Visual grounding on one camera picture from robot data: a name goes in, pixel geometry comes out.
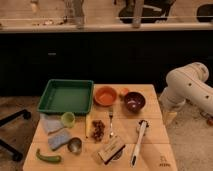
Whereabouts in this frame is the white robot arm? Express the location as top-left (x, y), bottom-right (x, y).
top-left (159, 62), bottom-right (213, 125)

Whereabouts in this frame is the green plastic tray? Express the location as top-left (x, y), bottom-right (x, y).
top-left (38, 79), bottom-right (94, 116)

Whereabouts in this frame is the dark purple bowl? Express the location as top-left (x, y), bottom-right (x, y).
top-left (124, 92), bottom-right (146, 113)

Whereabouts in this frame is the wooden table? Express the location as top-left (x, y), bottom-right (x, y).
top-left (23, 84), bottom-right (177, 171)

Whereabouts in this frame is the small orange object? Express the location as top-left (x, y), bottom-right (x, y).
top-left (119, 88), bottom-right (130, 97)

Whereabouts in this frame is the wooden block brush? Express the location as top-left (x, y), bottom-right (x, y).
top-left (98, 135), bottom-right (125, 165)

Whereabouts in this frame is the orange bowl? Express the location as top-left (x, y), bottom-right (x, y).
top-left (94, 86), bottom-right (117, 106)

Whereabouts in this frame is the brown dried food pile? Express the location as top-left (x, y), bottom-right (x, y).
top-left (92, 120), bottom-right (105, 142)

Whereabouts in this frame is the yellow stick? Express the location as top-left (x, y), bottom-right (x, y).
top-left (85, 114), bottom-right (91, 138)

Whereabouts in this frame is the small metal cup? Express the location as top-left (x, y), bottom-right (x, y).
top-left (67, 137), bottom-right (82, 155)

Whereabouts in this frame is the small green cup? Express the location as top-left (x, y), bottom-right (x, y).
top-left (61, 112), bottom-right (75, 128)

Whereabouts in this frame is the grey cloth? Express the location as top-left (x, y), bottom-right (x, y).
top-left (40, 114), bottom-right (63, 135)

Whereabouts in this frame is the blue sponge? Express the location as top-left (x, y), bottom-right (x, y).
top-left (48, 130), bottom-right (71, 151)

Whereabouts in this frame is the white handled brush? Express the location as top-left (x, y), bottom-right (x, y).
top-left (130, 120), bottom-right (148, 167)

